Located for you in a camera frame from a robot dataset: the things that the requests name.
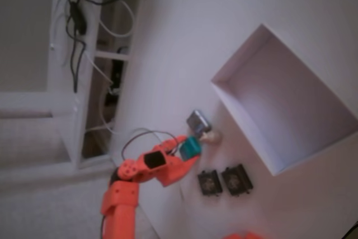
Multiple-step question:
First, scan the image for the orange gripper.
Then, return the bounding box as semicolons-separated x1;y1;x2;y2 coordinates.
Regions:
136;134;201;188

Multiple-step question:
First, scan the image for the green cube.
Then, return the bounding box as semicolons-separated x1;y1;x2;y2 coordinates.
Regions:
178;135;202;161

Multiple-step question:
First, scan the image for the white cardboard bin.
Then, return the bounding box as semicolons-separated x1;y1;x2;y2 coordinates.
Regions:
210;22;358;177

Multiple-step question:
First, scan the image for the grey metallic small block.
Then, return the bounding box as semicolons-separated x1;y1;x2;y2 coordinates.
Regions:
186;109;212;139

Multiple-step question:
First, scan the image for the small beige animal figurine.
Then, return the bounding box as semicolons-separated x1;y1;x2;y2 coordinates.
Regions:
200;129;224;145

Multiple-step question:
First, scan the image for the small black display box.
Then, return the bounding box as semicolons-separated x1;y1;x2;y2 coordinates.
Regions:
220;165;254;196
196;169;224;196

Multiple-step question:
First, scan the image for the black servo wire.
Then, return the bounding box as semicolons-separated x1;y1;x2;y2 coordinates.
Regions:
122;128;176;163

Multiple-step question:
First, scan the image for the white looped cable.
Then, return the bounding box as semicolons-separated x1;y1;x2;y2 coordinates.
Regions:
79;0;135;39

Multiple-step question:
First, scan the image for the white metal frame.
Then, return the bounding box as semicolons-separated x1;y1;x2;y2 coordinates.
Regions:
0;0;135;184

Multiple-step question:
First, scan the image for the thin white cable with plug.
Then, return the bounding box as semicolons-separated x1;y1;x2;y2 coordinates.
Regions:
50;0;64;52

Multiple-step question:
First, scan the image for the black cable with adapter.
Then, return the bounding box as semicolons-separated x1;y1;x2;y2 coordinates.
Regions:
64;0;154;94

